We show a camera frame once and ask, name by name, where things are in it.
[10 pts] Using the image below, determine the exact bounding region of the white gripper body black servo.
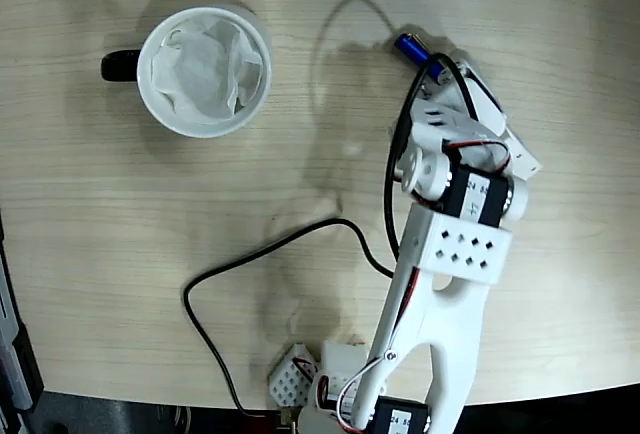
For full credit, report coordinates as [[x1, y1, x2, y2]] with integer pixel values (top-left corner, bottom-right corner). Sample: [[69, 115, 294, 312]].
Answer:
[[409, 101, 512, 176]]

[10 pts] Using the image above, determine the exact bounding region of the blue pen gold clip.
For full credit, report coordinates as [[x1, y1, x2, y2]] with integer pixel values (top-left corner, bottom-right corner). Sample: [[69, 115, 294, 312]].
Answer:
[[394, 33, 451, 86]]

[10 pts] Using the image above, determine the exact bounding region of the white crumpled tissue paper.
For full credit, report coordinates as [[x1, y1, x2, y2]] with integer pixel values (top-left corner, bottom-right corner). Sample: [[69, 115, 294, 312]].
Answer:
[[149, 17, 265, 123]]

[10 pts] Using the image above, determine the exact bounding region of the white mug black handle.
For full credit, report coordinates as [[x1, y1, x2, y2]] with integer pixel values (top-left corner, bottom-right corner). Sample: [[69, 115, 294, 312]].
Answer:
[[99, 6, 274, 140]]

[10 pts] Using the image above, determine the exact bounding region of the black camera cable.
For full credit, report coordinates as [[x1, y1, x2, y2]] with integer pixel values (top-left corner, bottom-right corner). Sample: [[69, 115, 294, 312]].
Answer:
[[182, 53, 479, 418]]

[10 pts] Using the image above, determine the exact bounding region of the grey black rail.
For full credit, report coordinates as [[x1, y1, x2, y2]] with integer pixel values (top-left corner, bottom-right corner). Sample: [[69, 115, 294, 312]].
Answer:
[[0, 208, 45, 434]]

